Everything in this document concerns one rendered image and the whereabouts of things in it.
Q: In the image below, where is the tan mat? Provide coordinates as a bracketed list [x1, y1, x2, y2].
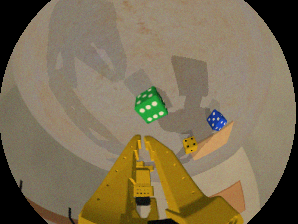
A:
[191, 121, 234, 160]

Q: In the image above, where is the green die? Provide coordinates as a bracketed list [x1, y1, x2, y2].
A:
[134, 86, 168, 124]

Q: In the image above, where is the blue die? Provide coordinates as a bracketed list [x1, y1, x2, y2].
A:
[207, 110, 227, 131]

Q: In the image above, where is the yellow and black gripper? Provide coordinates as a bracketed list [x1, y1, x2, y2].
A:
[78, 135, 244, 224]

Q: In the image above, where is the yellow die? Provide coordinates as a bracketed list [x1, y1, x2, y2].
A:
[183, 136, 198, 154]

